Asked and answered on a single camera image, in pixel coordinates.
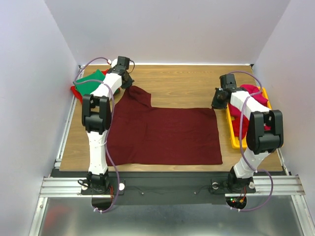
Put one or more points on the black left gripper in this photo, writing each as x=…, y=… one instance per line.
x=129, y=83

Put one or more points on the magenta t shirt in tray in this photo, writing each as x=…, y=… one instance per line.
x=256, y=101

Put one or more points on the red folded t shirt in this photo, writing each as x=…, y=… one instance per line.
x=76, y=92

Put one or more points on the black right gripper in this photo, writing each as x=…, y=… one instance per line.
x=217, y=103

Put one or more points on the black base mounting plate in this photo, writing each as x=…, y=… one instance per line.
x=160, y=188

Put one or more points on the yellow plastic tray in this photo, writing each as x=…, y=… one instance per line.
x=236, y=141

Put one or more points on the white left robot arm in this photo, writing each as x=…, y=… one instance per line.
x=97, y=116

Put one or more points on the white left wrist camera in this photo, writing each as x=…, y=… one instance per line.
x=113, y=62

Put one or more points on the red t shirt in tray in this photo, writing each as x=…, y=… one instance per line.
x=236, y=127

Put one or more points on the maroon t shirt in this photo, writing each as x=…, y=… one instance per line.
x=143, y=134

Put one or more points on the green folded t shirt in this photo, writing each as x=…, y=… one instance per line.
x=112, y=81

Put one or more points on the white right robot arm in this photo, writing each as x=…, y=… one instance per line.
x=264, y=134

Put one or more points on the aluminium frame rail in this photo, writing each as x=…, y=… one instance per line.
x=282, y=186

